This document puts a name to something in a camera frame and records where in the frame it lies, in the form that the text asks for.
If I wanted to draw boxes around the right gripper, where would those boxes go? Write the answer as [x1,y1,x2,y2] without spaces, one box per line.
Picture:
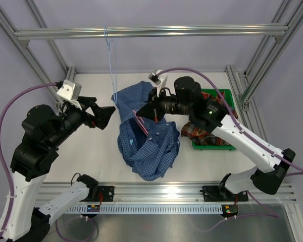
[137,86,192,123]

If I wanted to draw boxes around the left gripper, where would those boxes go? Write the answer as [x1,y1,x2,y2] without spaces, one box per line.
[49,96,116,148]

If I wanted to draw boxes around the pink wire hanger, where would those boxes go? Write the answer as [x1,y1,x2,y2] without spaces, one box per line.
[133,110,148,136]

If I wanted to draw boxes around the blue checked shirt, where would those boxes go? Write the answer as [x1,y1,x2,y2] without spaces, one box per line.
[116,81,180,181]

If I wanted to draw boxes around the light blue wire hanger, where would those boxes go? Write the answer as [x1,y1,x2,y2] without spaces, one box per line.
[104,26,118,104]

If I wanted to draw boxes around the brown red plaid shirt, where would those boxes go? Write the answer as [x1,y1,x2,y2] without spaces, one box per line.
[181,89,238,150]

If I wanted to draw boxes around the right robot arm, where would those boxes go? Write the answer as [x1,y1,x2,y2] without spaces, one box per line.
[137,76,295,201]

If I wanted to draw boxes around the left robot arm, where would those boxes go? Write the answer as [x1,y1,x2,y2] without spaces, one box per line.
[0,97,116,241]

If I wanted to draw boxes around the green plastic tray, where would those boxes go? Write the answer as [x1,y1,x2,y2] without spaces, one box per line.
[190,89,238,151]

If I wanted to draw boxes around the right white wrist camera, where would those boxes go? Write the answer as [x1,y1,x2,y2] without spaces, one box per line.
[148,70,168,97]

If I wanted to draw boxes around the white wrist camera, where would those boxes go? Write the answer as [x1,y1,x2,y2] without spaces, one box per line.
[148,70,168,97]
[57,79,82,110]

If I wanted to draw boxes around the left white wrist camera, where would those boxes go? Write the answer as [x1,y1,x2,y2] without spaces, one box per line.
[57,79,82,110]

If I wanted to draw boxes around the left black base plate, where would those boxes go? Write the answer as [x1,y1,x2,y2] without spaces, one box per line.
[96,186,115,202]

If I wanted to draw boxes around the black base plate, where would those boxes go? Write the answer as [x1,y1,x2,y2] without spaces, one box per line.
[200,185,249,202]
[96,186,115,202]

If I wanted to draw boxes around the front aluminium rail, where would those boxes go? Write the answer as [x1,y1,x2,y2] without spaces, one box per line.
[37,183,297,204]

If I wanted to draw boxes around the white slotted cable duct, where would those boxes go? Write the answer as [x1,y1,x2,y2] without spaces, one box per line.
[66,204,223,214]

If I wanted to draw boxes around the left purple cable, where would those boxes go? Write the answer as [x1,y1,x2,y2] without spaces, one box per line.
[0,82,98,241]

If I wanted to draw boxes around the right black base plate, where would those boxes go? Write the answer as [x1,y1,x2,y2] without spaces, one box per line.
[200,185,249,202]

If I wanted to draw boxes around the aluminium frame top rail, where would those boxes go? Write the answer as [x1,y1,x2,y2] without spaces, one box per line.
[14,23,288,40]

